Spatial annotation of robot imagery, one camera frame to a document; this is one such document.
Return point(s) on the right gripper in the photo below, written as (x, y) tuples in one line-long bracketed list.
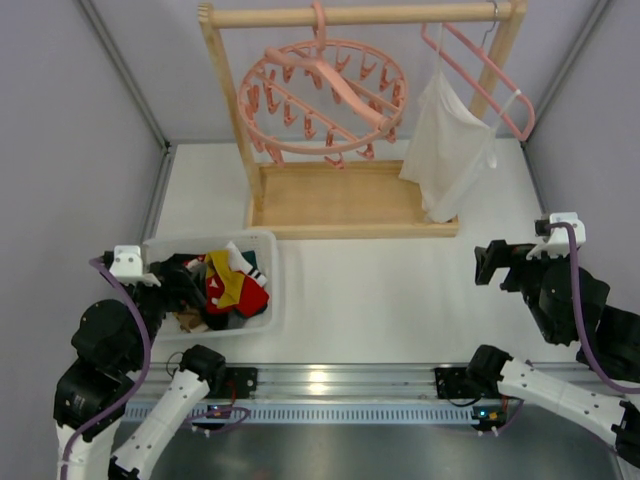
[(503, 265)]

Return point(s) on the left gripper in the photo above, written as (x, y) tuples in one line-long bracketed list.
[(167, 276)]

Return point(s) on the yellow sock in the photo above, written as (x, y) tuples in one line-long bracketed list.
[(222, 275)]

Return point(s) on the red sock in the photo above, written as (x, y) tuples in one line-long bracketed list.
[(254, 300)]

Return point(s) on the pink round clip hanger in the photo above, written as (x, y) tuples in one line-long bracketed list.
[(322, 97)]

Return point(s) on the dark green sock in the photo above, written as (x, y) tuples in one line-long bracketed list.
[(250, 257)]

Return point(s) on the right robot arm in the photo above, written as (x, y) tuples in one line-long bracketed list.
[(570, 309)]

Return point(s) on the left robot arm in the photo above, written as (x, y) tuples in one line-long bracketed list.
[(113, 347)]

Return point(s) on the black sock in basket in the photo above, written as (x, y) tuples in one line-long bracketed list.
[(182, 278)]

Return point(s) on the brown striped sock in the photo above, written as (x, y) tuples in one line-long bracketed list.
[(191, 321)]

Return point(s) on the white sock in basket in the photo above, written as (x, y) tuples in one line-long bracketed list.
[(237, 262)]

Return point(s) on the grey sock in basket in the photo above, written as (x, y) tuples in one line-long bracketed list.
[(230, 321)]

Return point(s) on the white plastic basket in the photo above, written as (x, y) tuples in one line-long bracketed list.
[(262, 242)]

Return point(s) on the white mesh laundry bag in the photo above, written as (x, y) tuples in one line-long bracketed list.
[(449, 151)]

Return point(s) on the wooden clothes rack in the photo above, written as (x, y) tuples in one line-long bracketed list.
[(307, 198)]

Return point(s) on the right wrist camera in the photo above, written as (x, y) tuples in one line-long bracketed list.
[(559, 234)]

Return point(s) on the aluminium mounting rail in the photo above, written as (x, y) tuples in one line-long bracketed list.
[(344, 382)]

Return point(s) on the slotted cable duct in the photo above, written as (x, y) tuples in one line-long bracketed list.
[(349, 414)]

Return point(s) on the pink wire hanger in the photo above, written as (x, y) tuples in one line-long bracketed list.
[(478, 86)]

